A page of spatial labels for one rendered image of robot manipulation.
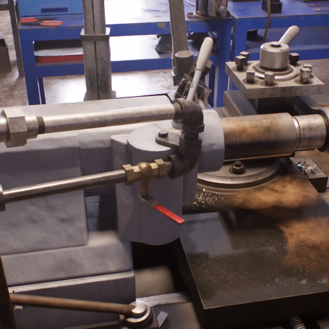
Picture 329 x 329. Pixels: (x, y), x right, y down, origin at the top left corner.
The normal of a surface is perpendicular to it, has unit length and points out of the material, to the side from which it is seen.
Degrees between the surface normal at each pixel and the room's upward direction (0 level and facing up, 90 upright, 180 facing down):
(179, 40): 80
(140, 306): 0
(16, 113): 13
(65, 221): 70
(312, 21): 90
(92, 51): 90
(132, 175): 60
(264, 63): 90
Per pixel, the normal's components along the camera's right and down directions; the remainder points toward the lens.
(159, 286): 0.14, -0.78
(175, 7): 0.07, 0.34
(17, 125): 0.48, -0.14
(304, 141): 0.18, 0.53
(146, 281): -0.20, -0.80
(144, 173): 0.03, 0.06
